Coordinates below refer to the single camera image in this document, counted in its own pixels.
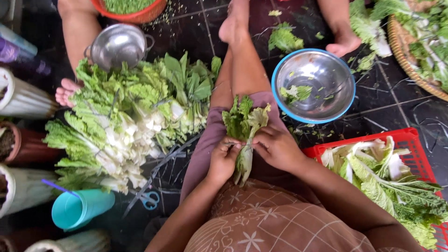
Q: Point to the loose cabbage leaves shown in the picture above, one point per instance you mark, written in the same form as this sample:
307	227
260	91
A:
369	29

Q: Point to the purple plastic bottle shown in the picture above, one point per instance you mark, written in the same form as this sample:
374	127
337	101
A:
14	56

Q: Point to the steel bowl with blue rim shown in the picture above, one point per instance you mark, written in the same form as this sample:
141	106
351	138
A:
315	84

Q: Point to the loose green leaf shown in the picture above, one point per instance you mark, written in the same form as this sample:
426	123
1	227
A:
285	39

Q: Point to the person's bare leg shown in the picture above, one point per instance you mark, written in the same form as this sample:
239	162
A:
241	66

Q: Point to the heap of trimmed cabbage leaves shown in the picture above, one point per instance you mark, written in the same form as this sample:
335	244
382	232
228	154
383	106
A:
388	189

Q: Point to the white ribbed plant pot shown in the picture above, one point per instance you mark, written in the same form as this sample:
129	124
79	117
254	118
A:
24	96
24	189

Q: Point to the purple straw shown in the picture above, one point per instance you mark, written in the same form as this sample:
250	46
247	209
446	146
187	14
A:
57	187

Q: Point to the person's right fingers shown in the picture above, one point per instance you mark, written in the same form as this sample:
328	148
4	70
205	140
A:
260	141

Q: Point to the steel colander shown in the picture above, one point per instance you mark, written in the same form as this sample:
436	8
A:
117	45

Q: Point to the orange basket of chopped greens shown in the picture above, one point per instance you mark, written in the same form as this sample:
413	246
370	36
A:
129	8

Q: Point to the person's right hand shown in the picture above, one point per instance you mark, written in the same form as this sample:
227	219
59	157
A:
280	148

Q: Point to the person's left hand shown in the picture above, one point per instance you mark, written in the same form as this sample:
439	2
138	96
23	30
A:
220	164

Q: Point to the light blue plastic bottle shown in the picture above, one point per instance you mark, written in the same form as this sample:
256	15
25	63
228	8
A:
15	39

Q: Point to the brown plant pot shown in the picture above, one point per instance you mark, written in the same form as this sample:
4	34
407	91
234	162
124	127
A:
24	145
17	239

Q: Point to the black plastic strips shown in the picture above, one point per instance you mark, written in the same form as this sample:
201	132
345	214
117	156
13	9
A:
164	164

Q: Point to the green leafy vegetable bunch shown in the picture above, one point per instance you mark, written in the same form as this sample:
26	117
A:
245	126

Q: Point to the white-green plant pot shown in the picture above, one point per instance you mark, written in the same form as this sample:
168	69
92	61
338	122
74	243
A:
73	242

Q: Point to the leaf scraps in bowl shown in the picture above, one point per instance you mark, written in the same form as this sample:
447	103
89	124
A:
296	93

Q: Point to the woven bamboo tray of greens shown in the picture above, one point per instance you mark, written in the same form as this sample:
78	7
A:
423	42

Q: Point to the person's mauve shorts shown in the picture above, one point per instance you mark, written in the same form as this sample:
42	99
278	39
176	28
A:
206	147

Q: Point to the person's patterned brown shirt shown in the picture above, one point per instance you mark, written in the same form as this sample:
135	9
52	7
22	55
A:
280	224

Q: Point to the teal plastic cup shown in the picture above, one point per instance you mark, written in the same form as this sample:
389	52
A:
82	208

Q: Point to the pile of leafy greens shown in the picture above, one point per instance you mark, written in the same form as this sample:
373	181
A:
129	115

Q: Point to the red plastic crate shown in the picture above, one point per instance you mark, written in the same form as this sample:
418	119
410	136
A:
413	140

